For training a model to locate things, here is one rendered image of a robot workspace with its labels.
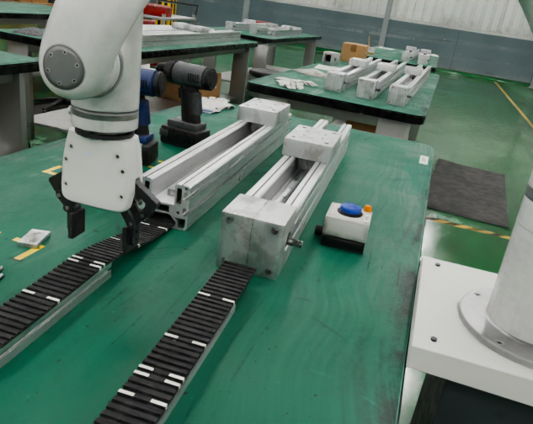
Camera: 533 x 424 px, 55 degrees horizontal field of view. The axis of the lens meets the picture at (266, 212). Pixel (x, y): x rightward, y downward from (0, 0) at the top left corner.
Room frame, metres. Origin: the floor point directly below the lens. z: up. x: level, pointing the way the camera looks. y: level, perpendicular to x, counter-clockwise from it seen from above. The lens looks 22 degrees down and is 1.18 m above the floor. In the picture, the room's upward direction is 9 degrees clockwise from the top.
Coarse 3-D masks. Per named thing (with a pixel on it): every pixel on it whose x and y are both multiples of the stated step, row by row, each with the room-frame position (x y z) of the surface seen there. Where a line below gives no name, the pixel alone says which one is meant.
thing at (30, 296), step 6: (18, 294) 0.52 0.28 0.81; (24, 294) 0.52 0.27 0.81; (30, 294) 0.53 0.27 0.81; (36, 294) 0.53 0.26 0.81; (42, 294) 0.53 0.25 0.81; (30, 300) 0.51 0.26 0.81; (36, 300) 0.51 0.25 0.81; (42, 300) 0.52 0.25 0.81; (48, 300) 0.52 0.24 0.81; (54, 300) 0.52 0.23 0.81; (60, 300) 0.52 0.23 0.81; (48, 306) 0.51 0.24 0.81; (54, 306) 0.51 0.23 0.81
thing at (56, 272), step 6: (54, 270) 0.59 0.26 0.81; (60, 270) 0.59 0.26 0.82; (66, 270) 0.59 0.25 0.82; (54, 276) 0.57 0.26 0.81; (60, 276) 0.57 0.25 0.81; (66, 276) 0.57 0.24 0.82; (72, 276) 0.58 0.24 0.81; (78, 276) 0.58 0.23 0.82; (84, 276) 0.58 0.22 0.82; (78, 282) 0.57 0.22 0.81; (84, 282) 0.57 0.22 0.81
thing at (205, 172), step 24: (240, 120) 1.41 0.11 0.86; (216, 144) 1.17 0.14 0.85; (240, 144) 1.16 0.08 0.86; (264, 144) 1.32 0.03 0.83; (168, 168) 0.92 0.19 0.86; (192, 168) 1.03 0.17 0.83; (216, 168) 0.97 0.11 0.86; (240, 168) 1.16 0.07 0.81; (168, 192) 0.89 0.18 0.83; (192, 192) 0.85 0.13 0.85; (216, 192) 0.98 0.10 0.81; (192, 216) 0.86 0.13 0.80
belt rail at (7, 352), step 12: (108, 264) 0.64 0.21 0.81; (96, 276) 0.61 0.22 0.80; (108, 276) 0.64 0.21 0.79; (84, 288) 0.59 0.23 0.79; (96, 288) 0.61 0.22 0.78; (72, 300) 0.56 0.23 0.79; (48, 312) 0.51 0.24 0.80; (60, 312) 0.53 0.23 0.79; (36, 324) 0.49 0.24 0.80; (48, 324) 0.51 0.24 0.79; (24, 336) 0.48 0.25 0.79; (36, 336) 0.49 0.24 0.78; (0, 348) 0.43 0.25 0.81; (12, 348) 0.45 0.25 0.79; (0, 360) 0.43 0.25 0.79
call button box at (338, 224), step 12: (336, 204) 0.93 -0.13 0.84; (336, 216) 0.86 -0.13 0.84; (348, 216) 0.87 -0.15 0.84; (360, 216) 0.88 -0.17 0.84; (324, 228) 0.86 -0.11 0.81; (336, 228) 0.86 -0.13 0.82; (348, 228) 0.86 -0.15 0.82; (360, 228) 0.85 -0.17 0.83; (324, 240) 0.86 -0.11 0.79; (336, 240) 0.86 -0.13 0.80; (348, 240) 0.86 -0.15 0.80; (360, 240) 0.85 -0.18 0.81; (360, 252) 0.85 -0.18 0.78
